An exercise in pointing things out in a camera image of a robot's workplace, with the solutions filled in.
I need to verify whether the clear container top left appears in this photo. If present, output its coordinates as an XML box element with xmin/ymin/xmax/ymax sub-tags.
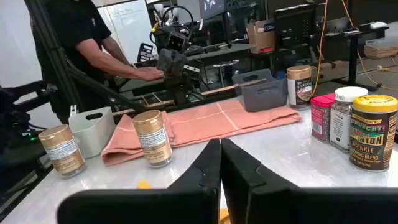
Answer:
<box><xmin>231</xmin><ymin>68</ymin><xmax>289</xmax><ymax>113</ymax></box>

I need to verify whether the whiteboard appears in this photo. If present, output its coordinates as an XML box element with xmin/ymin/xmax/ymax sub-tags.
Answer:
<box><xmin>96</xmin><ymin>0</ymin><xmax>158</xmax><ymax>65</ymax></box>

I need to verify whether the red lid spice jar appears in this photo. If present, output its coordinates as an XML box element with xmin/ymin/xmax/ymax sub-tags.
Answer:
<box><xmin>310</xmin><ymin>93</ymin><xmax>336</xmax><ymax>144</ymax></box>

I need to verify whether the dark display screen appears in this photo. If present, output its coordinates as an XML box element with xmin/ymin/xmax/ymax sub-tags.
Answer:
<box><xmin>198</xmin><ymin>0</ymin><xmax>226</xmax><ymax>19</ymax></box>

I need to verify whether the grey desk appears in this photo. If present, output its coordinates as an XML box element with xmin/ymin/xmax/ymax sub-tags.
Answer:
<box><xmin>119</xmin><ymin>43</ymin><xmax>256</xmax><ymax>94</ymax></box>

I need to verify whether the white plastic bin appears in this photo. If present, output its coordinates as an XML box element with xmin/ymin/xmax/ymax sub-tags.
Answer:
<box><xmin>68</xmin><ymin>106</ymin><xmax>116</xmax><ymax>160</ymax></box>

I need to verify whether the person's forearm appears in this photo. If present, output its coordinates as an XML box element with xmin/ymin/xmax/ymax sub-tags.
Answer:
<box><xmin>76</xmin><ymin>37</ymin><xmax>141</xmax><ymax>80</ymax></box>

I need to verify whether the cardboard box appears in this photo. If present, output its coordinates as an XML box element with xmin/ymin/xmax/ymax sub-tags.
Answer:
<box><xmin>246</xmin><ymin>19</ymin><xmax>277</xmax><ymax>55</ymax></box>

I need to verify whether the person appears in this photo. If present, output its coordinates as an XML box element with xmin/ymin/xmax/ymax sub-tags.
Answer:
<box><xmin>24</xmin><ymin>0</ymin><xmax>165</xmax><ymax>125</ymax></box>

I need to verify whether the pink checked towel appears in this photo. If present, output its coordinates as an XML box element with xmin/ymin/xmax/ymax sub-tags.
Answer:
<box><xmin>100</xmin><ymin>98</ymin><xmax>303</xmax><ymax>167</ymax></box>

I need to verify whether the gold lid spice jar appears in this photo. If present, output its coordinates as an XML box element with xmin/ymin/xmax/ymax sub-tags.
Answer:
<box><xmin>38</xmin><ymin>124</ymin><xmax>87</xmax><ymax>179</ymax></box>
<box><xmin>286</xmin><ymin>65</ymin><xmax>313</xmax><ymax>110</ymax></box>
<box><xmin>132</xmin><ymin>110</ymin><xmax>174</xmax><ymax>169</ymax></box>

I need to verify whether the yellow cable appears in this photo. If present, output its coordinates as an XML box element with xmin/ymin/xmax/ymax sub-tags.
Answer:
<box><xmin>341</xmin><ymin>0</ymin><xmax>398</xmax><ymax>91</ymax></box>
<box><xmin>312</xmin><ymin>0</ymin><xmax>330</xmax><ymax>97</ymax></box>

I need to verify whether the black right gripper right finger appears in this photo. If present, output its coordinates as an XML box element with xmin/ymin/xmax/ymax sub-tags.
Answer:
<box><xmin>220</xmin><ymin>138</ymin><xmax>398</xmax><ymax>224</ymax></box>

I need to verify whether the black slotted plastic part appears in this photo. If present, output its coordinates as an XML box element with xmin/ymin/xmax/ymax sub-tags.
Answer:
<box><xmin>136</xmin><ymin>42</ymin><xmax>155</xmax><ymax>65</ymax></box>

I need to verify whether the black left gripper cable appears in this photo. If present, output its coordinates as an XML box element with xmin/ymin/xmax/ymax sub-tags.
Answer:
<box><xmin>149</xmin><ymin>5</ymin><xmax>195</xmax><ymax>47</ymax></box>

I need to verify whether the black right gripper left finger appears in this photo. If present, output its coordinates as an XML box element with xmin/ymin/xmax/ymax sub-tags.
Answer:
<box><xmin>57</xmin><ymin>138</ymin><xmax>222</xmax><ymax>224</ymax></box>

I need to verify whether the yellow lid onion sprinkle jar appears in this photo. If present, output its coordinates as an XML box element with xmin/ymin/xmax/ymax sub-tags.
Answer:
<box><xmin>348</xmin><ymin>94</ymin><xmax>398</xmax><ymax>173</ymax></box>

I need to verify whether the black computer monitor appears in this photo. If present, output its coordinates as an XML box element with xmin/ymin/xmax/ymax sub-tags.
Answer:
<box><xmin>273</xmin><ymin>2</ymin><xmax>318</xmax><ymax>50</ymax></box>

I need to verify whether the black standing desk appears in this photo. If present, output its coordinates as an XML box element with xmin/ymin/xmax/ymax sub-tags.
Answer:
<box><xmin>323</xmin><ymin>21</ymin><xmax>389</xmax><ymax>91</ymax></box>

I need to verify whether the white lid bagel seasoning jar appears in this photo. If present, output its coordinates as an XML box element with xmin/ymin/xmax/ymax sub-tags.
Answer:
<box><xmin>329</xmin><ymin>86</ymin><xmax>369</xmax><ymax>154</ymax></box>

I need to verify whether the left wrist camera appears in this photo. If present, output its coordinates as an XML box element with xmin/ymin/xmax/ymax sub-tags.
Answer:
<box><xmin>166</xmin><ymin>30</ymin><xmax>187</xmax><ymax>52</ymax></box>

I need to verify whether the person's hand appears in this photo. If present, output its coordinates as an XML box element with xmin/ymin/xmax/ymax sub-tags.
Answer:
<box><xmin>133</xmin><ymin>66</ymin><xmax>165</xmax><ymax>82</ymax></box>

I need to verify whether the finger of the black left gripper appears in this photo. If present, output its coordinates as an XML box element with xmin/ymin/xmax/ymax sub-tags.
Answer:
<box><xmin>157</xmin><ymin>48</ymin><xmax>174</xmax><ymax>75</ymax></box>
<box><xmin>171</xmin><ymin>49</ymin><xmax>187</xmax><ymax>76</ymax></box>

